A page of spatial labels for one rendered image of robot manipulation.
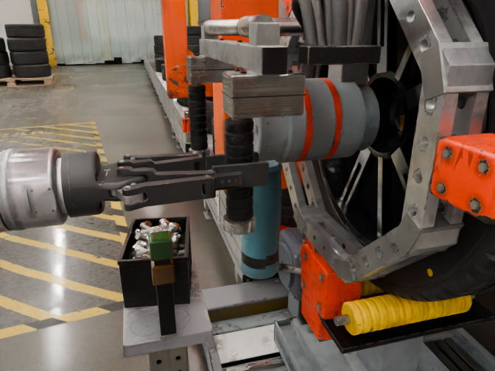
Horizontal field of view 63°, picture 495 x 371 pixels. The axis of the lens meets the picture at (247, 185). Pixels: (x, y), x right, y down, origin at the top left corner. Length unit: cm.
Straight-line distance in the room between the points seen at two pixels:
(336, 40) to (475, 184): 21
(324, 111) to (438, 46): 22
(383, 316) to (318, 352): 38
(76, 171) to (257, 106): 21
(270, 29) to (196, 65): 34
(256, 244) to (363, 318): 26
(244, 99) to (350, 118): 25
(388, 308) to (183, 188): 48
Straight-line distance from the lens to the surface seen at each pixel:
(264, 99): 47
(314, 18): 49
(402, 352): 104
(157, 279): 75
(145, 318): 89
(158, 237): 72
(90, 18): 1352
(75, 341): 159
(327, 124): 65
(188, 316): 87
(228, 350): 134
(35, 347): 163
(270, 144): 64
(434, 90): 50
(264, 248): 87
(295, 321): 130
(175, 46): 307
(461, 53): 52
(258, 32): 47
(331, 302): 83
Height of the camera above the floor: 100
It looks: 21 degrees down
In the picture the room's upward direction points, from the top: straight up
